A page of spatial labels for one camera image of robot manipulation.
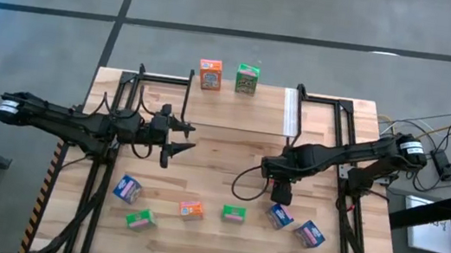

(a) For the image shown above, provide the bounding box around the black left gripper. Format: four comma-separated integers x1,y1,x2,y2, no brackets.
144,101,202,173

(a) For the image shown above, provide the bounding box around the blue Frosted Flakes cereal box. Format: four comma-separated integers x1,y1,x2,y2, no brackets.
111,172,145,207
263,201,297,232
290,217,328,250

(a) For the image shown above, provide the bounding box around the green Apple Jacks cereal box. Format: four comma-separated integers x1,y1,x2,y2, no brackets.
233,62,262,98
124,205,159,235
220,203,248,224

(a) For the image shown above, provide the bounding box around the orange Mini Wheats cereal box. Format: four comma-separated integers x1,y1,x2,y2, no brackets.
177,198,206,223
196,57,224,93

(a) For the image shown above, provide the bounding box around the wooden shelf table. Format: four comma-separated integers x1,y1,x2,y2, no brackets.
177,68,309,154

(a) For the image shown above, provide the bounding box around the yellow black hazard stripe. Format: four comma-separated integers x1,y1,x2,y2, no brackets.
17,137,67,253

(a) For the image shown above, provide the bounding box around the black beam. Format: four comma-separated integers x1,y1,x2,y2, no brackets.
386,179,451,238

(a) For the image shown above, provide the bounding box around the white panel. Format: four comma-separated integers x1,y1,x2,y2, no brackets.
399,194,451,253

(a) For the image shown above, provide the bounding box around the black power adapter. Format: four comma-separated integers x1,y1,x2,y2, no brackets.
427,147,451,184

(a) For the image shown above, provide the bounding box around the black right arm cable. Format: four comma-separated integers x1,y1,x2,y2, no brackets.
229,161,274,204

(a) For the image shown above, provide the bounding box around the black metal rig frame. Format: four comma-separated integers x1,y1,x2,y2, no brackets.
275,82,416,253
36,51,194,253

